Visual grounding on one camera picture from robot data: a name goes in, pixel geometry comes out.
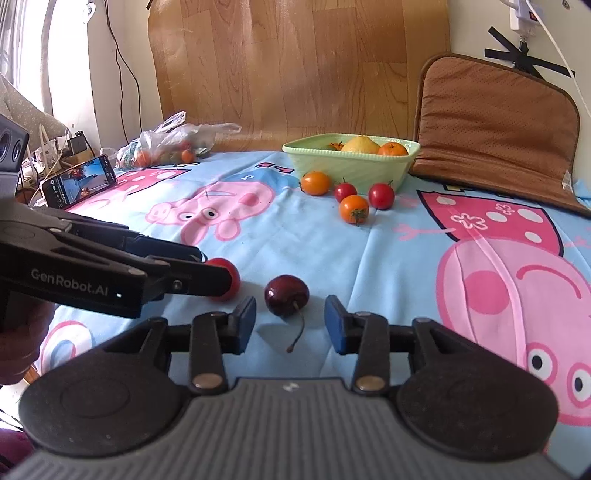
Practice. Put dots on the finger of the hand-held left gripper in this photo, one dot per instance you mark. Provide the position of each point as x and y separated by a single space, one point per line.
194 281
157 247

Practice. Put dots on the cartoon pig printed blanket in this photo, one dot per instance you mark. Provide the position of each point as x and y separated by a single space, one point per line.
415 277

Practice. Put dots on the white power strip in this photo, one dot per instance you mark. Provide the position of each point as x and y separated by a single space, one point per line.
526 14

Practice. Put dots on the dark red cherry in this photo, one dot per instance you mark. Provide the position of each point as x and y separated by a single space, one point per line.
286 295

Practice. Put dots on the black smartphone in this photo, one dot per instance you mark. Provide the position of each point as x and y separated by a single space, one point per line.
78 182

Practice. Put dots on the green ceramic bowl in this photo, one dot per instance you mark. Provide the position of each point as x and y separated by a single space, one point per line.
360 170

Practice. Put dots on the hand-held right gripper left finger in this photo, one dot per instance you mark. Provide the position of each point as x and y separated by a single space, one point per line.
244 323

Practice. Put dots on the wood pattern vinyl sheet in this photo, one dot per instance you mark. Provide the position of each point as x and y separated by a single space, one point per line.
300 69

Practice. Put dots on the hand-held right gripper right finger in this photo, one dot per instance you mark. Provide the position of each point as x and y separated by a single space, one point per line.
334 323

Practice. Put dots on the orange mandarin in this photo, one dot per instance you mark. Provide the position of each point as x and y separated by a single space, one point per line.
392 149

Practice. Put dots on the dark small box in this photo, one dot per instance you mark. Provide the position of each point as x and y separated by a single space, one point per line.
77 143

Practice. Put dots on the red cherry tomato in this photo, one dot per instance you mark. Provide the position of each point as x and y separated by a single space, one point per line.
345 190
381 195
226 265

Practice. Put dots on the orange cherry tomato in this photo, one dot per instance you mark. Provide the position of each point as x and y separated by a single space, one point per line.
354 208
316 183

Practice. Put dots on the brown seat cushion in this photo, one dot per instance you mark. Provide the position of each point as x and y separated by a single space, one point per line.
489 129

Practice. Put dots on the black tape cross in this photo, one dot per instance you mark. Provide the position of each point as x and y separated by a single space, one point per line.
526 57

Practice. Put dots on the person's left hand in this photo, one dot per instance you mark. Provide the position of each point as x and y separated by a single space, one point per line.
21 346

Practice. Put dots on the clear plastic bag of tomatoes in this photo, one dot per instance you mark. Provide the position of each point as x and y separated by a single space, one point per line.
157 143

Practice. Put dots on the large yellow pomelo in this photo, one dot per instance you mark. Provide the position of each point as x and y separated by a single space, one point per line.
362 144

